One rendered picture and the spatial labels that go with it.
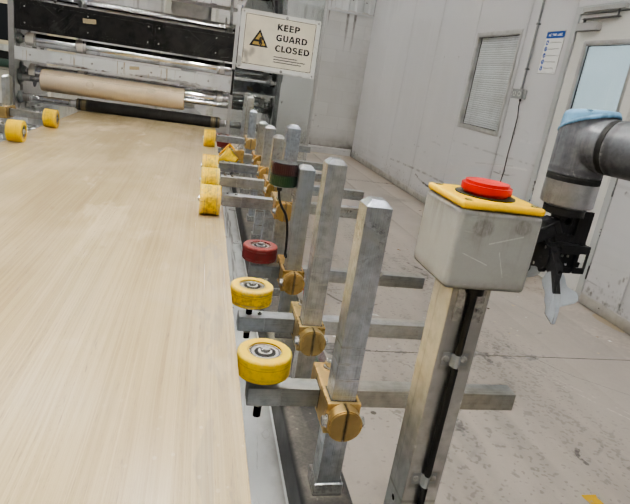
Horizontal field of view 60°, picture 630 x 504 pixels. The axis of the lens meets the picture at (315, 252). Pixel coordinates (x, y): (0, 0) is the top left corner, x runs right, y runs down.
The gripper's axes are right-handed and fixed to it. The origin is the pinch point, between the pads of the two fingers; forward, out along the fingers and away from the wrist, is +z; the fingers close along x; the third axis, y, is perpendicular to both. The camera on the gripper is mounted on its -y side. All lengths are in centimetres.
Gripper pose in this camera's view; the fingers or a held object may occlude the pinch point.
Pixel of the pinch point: (525, 307)
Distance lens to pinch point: 110.8
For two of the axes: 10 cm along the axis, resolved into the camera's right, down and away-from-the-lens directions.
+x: -1.9, -3.2, 9.3
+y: 9.7, 0.8, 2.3
